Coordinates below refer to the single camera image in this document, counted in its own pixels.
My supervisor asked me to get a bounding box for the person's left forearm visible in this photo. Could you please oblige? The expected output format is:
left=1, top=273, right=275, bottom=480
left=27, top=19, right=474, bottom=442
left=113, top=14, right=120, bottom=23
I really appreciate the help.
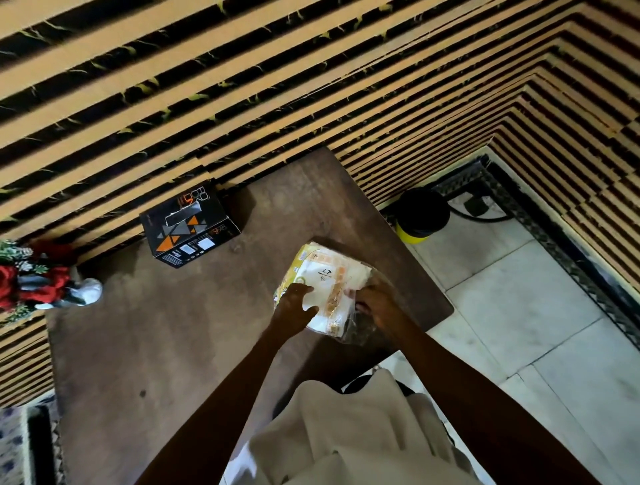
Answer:
left=136, top=320, right=293, bottom=485

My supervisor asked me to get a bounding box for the black and yellow bin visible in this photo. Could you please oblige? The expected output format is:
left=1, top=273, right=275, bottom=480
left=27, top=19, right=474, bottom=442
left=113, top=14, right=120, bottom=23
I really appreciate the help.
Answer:
left=395, top=188, right=451, bottom=245

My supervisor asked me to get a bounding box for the person's right hand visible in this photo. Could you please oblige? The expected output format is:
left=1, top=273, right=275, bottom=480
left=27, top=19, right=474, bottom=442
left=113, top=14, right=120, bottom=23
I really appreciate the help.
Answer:
left=343, top=281, right=407, bottom=333

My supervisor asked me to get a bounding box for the person's left hand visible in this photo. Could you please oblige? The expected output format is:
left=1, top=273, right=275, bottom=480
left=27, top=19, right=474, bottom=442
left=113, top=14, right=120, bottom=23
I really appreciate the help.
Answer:
left=269, top=283, right=320, bottom=338

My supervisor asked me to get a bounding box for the person's right forearm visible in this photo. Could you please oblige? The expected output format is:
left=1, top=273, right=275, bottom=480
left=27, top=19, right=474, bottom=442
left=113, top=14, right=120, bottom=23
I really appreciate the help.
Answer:
left=380, top=320, right=601, bottom=485

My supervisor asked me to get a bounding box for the person's beige garment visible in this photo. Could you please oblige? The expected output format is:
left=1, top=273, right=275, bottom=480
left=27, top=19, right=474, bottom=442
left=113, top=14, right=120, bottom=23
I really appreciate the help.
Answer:
left=220, top=369, right=483, bottom=485

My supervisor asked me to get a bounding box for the patterned blue white cloth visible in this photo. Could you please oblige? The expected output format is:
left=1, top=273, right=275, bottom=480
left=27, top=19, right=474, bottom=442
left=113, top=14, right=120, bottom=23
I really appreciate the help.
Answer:
left=0, top=405, right=32, bottom=485

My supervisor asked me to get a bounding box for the black and orange cardboard box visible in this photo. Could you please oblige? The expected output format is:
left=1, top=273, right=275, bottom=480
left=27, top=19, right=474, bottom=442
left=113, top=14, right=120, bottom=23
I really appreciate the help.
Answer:
left=139, top=180, right=241, bottom=269

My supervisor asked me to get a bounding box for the white and yellow plastic packet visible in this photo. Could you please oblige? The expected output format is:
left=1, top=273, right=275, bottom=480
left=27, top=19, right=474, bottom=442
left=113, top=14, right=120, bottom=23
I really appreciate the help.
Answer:
left=273, top=242, right=377, bottom=346

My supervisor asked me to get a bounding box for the white vase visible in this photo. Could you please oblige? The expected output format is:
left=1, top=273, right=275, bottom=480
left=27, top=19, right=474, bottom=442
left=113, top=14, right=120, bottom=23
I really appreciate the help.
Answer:
left=49, top=278, right=104, bottom=310

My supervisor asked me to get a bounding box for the brown wooden table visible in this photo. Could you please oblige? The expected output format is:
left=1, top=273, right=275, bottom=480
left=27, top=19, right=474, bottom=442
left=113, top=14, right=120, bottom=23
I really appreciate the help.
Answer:
left=46, top=146, right=455, bottom=485

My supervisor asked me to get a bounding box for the black cable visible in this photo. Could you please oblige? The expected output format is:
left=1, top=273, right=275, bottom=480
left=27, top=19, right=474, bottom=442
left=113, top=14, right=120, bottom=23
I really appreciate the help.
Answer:
left=448, top=192, right=516, bottom=222

